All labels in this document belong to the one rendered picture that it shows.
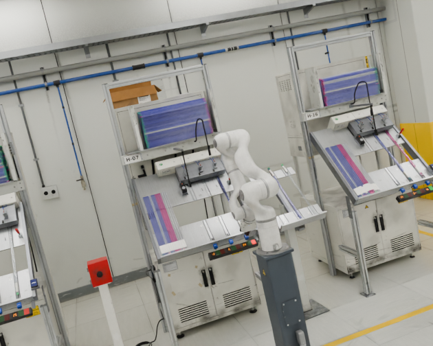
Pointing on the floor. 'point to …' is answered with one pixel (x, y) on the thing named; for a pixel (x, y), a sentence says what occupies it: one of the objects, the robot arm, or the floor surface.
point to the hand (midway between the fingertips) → (247, 232)
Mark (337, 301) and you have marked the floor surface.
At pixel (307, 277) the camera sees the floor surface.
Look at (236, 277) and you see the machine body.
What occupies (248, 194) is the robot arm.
